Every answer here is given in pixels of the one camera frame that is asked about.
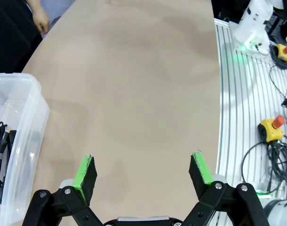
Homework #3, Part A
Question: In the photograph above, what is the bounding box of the ribbed aluminium base plate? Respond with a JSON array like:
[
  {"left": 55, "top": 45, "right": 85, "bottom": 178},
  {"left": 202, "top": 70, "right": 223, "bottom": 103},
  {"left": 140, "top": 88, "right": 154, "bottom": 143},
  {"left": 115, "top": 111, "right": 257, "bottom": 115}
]
[{"left": 213, "top": 17, "right": 287, "bottom": 226}]

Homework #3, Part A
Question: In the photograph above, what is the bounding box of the person in black T-shirt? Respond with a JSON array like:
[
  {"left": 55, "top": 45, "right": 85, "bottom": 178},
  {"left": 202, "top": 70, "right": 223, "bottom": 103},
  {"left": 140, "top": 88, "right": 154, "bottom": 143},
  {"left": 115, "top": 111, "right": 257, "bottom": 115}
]
[{"left": 0, "top": 0, "right": 44, "bottom": 74}]

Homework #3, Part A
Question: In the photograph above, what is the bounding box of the clear plastic storage bin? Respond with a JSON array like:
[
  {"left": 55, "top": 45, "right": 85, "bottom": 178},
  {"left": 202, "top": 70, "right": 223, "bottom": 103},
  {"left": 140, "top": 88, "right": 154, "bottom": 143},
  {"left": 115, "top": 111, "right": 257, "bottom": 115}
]
[{"left": 0, "top": 73, "right": 50, "bottom": 226}]

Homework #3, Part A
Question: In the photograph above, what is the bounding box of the person's left forearm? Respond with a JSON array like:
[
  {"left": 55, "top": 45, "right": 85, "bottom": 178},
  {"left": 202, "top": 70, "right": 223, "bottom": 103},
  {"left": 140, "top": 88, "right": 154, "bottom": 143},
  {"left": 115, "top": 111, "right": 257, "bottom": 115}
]
[{"left": 25, "top": 0, "right": 42, "bottom": 13}]

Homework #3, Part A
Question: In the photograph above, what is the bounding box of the person's left hand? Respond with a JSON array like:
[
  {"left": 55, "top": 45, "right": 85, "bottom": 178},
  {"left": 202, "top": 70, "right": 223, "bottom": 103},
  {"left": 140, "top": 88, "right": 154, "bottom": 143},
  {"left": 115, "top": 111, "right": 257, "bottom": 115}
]
[{"left": 31, "top": 7, "right": 51, "bottom": 36}]

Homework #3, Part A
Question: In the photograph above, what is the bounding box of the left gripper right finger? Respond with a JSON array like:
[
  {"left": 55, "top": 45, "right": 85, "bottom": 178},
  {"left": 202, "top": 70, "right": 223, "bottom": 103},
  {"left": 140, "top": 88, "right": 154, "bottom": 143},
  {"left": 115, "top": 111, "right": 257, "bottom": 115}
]
[{"left": 181, "top": 152, "right": 270, "bottom": 226}]

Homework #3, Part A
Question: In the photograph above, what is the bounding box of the black emergency stop cable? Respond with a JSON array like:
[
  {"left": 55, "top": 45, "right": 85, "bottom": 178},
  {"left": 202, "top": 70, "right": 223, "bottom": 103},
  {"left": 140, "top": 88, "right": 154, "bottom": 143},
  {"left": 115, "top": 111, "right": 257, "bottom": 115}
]
[
  {"left": 269, "top": 44, "right": 287, "bottom": 99},
  {"left": 240, "top": 135, "right": 287, "bottom": 197}
]

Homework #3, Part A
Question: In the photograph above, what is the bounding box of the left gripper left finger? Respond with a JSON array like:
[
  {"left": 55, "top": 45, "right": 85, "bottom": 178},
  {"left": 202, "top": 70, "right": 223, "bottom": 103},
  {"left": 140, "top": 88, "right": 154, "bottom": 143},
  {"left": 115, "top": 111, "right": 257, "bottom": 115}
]
[{"left": 22, "top": 154, "right": 104, "bottom": 226}]

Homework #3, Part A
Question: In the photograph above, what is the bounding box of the yellow emergency stop button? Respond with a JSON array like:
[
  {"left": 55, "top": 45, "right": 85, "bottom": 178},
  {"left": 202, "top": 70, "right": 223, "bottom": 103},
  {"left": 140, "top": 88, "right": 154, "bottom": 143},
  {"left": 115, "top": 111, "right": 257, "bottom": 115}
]
[
  {"left": 258, "top": 115, "right": 286, "bottom": 143},
  {"left": 275, "top": 43, "right": 287, "bottom": 63}
]

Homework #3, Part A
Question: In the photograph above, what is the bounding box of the thin black USB cable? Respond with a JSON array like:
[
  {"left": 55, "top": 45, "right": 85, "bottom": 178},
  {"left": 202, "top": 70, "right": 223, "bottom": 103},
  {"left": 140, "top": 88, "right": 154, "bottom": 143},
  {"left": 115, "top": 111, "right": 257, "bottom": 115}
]
[{"left": 0, "top": 121, "right": 17, "bottom": 203}]

